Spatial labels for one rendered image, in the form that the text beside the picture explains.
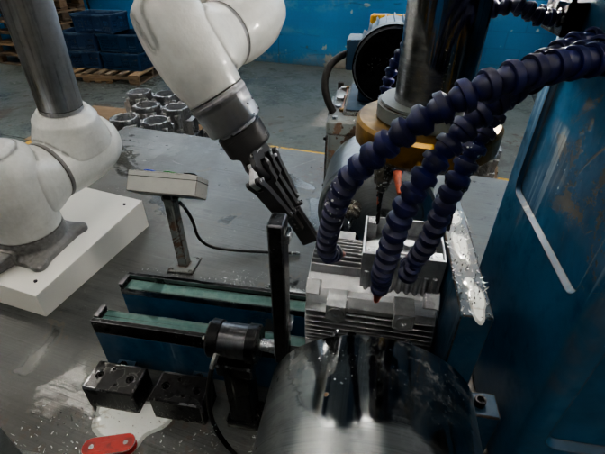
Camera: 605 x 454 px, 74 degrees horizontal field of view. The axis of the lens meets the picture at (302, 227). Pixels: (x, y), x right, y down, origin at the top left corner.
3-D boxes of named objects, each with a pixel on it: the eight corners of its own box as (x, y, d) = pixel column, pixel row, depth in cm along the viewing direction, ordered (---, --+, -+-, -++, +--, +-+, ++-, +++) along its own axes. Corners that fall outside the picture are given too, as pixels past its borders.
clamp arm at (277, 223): (295, 349, 63) (293, 213, 48) (291, 365, 60) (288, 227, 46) (273, 346, 63) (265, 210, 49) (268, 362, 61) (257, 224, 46)
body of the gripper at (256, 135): (248, 127, 58) (282, 179, 62) (264, 107, 64) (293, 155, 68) (209, 148, 61) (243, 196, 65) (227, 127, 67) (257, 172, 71)
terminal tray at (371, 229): (432, 256, 69) (440, 222, 65) (437, 300, 61) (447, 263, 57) (362, 248, 71) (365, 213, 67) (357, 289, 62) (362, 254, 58)
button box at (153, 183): (206, 200, 97) (209, 178, 98) (194, 196, 90) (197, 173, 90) (141, 194, 100) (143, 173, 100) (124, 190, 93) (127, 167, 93)
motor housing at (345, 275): (416, 301, 81) (434, 224, 70) (421, 384, 66) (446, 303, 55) (319, 288, 84) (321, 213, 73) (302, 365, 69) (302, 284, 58)
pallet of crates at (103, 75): (167, 69, 586) (156, 8, 540) (139, 85, 522) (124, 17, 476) (93, 66, 604) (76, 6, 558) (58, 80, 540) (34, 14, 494)
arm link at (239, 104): (248, 71, 62) (269, 105, 64) (204, 98, 66) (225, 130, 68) (230, 89, 54) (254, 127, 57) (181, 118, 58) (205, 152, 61)
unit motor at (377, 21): (405, 147, 137) (428, 7, 112) (410, 196, 110) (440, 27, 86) (329, 141, 140) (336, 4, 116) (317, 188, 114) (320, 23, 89)
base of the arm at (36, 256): (-36, 270, 96) (-49, 253, 92) (33, 215, 112) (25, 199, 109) (28, 285, 92) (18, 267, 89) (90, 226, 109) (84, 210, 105)
